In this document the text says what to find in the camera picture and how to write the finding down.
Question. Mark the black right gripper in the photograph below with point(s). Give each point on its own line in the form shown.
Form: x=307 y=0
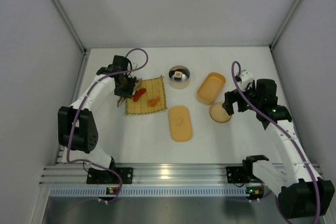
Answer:
x=232 y=98

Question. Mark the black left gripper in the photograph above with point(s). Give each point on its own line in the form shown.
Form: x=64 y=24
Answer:
x=126 y=90

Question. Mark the metal tongs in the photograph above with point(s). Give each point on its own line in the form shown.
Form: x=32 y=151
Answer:
x=138 y=84

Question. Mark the red sausage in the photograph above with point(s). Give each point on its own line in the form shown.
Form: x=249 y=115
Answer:
x=138 y=94

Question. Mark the beige oblong lunch box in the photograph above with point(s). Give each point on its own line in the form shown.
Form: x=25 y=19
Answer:
x=211 y=88

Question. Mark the white sushi roll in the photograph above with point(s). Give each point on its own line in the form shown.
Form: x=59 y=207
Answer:
x=178 y=76

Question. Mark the round metal bowl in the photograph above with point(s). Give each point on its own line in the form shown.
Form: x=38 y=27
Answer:
x=186 y=77

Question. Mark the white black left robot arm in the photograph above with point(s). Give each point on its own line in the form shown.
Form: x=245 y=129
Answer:
x=77 y=129

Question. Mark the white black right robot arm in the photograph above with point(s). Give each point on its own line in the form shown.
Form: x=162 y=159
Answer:
x=300 y=191

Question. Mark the beige oblong lunch box lid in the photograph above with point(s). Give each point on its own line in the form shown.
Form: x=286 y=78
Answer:
x=180 y=124

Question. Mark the round beige lid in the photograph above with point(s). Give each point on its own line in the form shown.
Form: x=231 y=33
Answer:
x=218 y=113

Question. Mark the woven bamboo tray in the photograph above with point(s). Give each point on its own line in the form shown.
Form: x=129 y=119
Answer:
x=154 y=88

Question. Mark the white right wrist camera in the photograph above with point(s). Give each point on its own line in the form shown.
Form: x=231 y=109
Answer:
x=244 y=79

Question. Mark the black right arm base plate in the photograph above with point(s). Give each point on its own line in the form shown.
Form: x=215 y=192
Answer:
x=237 y=175

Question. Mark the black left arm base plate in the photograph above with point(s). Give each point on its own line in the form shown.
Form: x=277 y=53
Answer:
x=104 y=177

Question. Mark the aluminium mounting rail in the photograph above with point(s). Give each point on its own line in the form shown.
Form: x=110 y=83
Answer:
x=143 y=174

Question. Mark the slotted grey cable duct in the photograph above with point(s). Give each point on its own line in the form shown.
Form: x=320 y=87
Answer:
x=147 y=191

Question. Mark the left aluminium frame post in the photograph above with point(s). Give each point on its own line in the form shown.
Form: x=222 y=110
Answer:
x=66 y=20

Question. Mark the aluminium frame post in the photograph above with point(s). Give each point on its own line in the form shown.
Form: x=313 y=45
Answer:
x=285 y=22
x=66 y=20

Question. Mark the right aluminium frame post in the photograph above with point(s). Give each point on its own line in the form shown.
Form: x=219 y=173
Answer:
x=285 y=22

